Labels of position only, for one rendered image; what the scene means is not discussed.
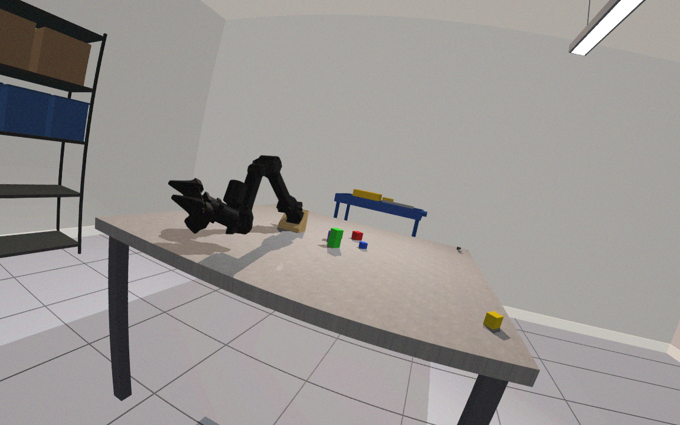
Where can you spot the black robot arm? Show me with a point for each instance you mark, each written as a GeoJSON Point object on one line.
{"type": "Point", "coordinates": [240, 197]}

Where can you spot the green block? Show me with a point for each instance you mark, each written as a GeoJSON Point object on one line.
{"type": "Point", "coordinates": [336, 233]}
{"type": "Point", "coordinates": [333, 243]}

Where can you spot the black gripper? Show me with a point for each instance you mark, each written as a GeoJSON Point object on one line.
{"type": "Point", "coordinates": [202, 209]}

